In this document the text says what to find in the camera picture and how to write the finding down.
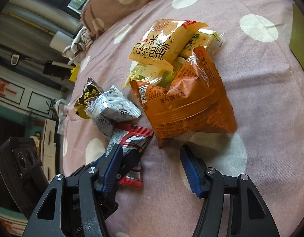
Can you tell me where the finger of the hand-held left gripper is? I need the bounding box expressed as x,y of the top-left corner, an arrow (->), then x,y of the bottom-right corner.
68,156 -> 107,178
99,150 -> 142,219

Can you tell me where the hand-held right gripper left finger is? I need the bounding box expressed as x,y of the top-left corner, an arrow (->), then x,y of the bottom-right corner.
22,144 -> 123,237

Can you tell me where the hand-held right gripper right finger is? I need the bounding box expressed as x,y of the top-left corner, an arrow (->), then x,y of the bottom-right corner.
180,145 -> 281,237

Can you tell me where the red white snack packet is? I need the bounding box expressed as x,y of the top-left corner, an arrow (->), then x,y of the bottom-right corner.
106,122 -> 154,188

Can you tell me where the white grey snack packet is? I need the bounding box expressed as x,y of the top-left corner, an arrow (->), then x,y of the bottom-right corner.
86,85 -> 142,139

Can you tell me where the brown yellow chocolate packet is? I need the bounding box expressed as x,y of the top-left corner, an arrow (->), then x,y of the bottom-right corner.
73,77 -> 104,119

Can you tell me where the orange snack bag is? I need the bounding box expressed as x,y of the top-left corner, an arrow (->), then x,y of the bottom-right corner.
130,46 -> 237,149

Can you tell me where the green yellow snack packet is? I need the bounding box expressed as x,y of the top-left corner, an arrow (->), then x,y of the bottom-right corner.
122,63 -> 182,89

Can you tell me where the yellow rice cracker packet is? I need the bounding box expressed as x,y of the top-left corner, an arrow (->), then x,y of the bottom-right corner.
129,18 -> 209,72

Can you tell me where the green label soda cracker packet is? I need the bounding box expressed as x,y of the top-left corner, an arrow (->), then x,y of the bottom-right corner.
179,28 -> 224,58

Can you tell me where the green cardboard box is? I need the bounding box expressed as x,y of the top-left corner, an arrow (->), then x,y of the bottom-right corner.
289,3 -> 304,67

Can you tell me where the white plastic bag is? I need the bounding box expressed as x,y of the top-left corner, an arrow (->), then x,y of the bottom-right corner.
54,99 -> 68,134

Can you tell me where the potted plant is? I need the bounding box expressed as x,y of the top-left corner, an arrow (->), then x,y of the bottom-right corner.
45,99 -> 56,120

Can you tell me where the pink polka dot bedsheet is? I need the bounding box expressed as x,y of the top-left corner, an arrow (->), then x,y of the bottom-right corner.
59,0 -> 304,237

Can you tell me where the black stand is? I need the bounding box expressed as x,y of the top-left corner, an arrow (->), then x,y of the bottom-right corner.
43,60 -> 68,80

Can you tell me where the crumpled white cloth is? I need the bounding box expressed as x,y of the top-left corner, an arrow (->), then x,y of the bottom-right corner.
63,28 -> 94,65

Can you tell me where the white paper roll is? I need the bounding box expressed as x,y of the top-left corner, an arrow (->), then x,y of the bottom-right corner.
50,31 -> 74,53

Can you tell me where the brown polka dot bolster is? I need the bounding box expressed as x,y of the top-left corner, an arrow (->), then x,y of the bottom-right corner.
80,0 -> 199,37

